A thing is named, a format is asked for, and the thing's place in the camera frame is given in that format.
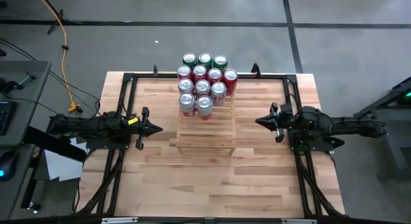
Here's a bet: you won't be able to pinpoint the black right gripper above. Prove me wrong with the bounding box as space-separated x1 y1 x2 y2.
255 102 293 144

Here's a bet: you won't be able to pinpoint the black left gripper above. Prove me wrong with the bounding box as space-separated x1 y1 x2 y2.
127 106 164 151

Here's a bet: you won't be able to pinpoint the silver and pink can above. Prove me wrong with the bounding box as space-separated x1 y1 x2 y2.
179 92 197 117

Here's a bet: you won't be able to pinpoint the silver Diet Coke can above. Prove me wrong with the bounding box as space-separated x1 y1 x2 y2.
195 79 212 98
178 78 195 95

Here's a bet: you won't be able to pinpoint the red Coca-Cola can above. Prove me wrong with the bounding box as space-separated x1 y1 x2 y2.
222 68 239 96

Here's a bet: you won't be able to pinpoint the wooden slatted shelf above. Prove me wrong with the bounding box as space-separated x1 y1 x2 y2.
169 69 242 156

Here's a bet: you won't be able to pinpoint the white paper sheets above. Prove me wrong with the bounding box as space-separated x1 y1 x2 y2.
43 137 89 182

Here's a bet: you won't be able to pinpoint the black stand beam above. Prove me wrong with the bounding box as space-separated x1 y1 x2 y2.
24 126 87 162

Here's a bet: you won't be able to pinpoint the dark metal stand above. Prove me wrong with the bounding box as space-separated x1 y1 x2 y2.
353 75 411 180

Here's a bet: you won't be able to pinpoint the grey desk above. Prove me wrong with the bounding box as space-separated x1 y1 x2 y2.
0 60 52 148

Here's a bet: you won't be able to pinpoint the black hand tool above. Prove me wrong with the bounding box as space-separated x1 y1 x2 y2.
3 72 37 93

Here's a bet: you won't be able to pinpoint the black floor tripod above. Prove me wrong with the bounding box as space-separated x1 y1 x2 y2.
31 0 83 35

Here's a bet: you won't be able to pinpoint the black keyboard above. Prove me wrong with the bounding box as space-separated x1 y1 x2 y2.
0 100 17 137

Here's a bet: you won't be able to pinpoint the dark desk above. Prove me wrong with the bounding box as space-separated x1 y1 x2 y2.
0 143 37 220

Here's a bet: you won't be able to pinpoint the black computer mouse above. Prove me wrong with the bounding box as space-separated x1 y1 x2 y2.
0 150 19 182

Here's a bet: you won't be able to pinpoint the silver bracket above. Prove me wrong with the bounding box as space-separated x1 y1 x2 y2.
281 218 317 224
101 217 139 224

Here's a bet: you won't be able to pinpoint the yellow cable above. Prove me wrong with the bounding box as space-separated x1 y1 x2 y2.
34 0 83 114

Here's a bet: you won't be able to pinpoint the black floor cable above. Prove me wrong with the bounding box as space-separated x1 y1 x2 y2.
0 37 101 116

